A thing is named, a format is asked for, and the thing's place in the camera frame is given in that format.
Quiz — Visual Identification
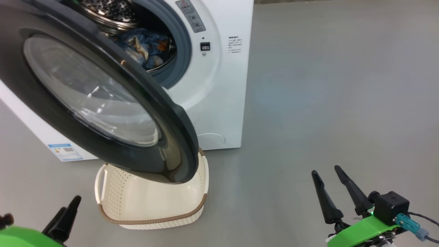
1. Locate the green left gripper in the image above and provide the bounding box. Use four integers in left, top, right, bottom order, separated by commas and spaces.
0, 195, 82, 247

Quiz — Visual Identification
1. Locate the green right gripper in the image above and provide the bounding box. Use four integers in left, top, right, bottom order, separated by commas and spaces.
311, 165, 405, 247

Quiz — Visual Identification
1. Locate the black round washing machine door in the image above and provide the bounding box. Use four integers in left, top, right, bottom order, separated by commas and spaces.
0, 0, 200, 184

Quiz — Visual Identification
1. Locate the cream perforated laundry basket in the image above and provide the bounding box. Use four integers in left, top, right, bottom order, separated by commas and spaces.
95, 148, 209, 230

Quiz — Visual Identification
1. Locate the white washing machine body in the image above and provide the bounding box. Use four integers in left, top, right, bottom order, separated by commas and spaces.
0, 0, 254, 162

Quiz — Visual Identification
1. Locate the grey rubber door seal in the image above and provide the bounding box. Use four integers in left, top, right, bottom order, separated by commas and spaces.
132, 0, 192, 90

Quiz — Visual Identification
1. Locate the blue energy label sticker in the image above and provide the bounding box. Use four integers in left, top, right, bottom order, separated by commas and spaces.
47, 143, 84, 162

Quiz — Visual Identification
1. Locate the round filter cover flap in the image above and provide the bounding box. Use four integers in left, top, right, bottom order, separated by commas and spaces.
197, 133, 226, 149

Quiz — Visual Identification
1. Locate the small printed text sticker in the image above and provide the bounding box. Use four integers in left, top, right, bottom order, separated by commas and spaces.
228, 35, 242, 54

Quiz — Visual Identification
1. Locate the steel washer drum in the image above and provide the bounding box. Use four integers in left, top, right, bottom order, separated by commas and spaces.
63, 0, 177, 72

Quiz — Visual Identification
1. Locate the grey warning sticker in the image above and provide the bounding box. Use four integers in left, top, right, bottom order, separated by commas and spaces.
176, 0, 206, 33

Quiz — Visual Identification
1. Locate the teal cable connector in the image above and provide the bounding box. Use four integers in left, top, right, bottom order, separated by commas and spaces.
396, 213, 429, 240

